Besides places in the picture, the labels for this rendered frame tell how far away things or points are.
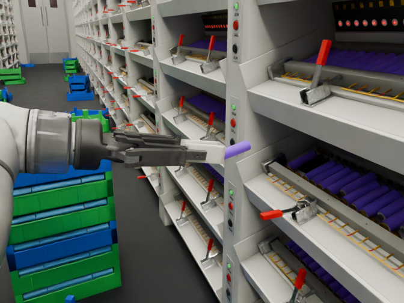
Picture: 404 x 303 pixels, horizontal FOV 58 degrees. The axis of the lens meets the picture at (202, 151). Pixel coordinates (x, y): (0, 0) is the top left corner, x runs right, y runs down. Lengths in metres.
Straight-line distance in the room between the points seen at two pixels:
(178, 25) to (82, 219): 0.74
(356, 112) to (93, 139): 0.35
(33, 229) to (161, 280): 0.44
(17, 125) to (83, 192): 0.59
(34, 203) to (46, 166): 0.55
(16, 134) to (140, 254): 0.97
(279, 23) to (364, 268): 0.45
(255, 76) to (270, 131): 0.12
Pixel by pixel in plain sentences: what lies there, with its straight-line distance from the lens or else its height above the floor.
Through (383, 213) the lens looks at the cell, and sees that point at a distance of 0.59.
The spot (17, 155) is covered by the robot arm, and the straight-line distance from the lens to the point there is 0.52.
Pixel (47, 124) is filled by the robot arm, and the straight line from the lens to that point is 0.52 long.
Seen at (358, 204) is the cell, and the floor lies 0.53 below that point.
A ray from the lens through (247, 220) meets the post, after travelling 0.81.
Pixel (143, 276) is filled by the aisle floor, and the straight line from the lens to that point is 1.31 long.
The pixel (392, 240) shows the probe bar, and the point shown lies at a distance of 0.54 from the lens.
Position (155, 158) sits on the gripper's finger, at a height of 0.61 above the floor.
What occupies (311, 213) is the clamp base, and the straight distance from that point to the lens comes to 0.63.
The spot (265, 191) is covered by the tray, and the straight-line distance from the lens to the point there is 0.72.
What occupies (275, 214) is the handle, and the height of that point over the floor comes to 0.51.
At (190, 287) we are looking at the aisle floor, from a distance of 1.25.
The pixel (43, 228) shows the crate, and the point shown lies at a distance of 1.11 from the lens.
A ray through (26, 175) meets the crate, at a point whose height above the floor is 0.43.
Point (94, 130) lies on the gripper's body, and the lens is 0.53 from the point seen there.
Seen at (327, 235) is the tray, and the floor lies 0.49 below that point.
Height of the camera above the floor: 0.79
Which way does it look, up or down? 19 degrees down
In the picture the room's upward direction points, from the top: straight up
